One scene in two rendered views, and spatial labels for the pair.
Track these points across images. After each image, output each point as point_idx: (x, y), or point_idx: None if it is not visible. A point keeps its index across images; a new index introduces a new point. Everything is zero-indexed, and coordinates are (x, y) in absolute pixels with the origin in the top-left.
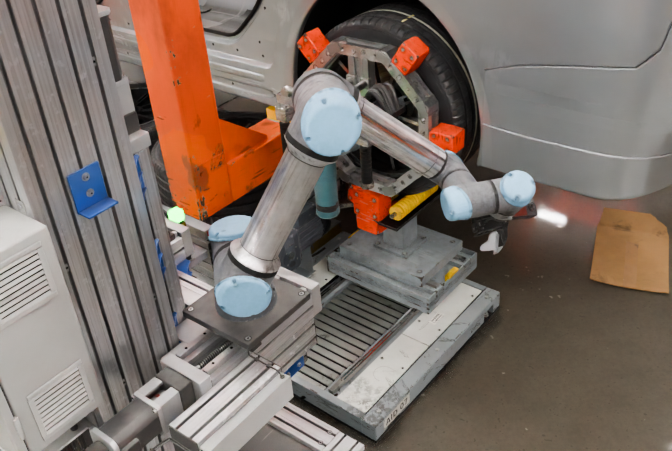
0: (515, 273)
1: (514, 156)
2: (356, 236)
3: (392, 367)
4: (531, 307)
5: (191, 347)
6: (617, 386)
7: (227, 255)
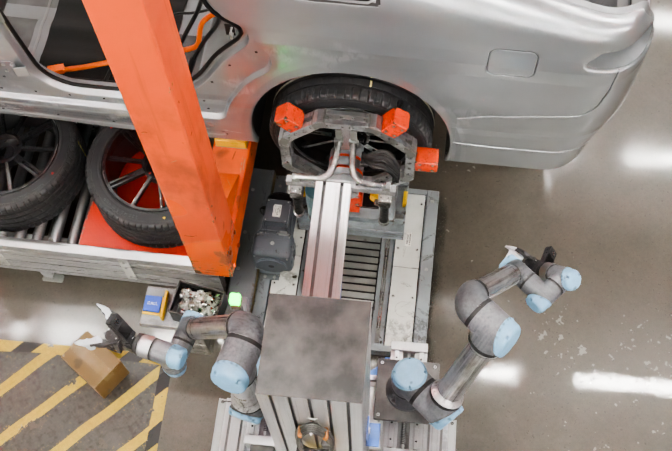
0: None
1: (480, 156)
2: None
3: (405, 300)
4: (460, 187)
5: (392, 436)
6: (547, 237)
7: (436, 405)
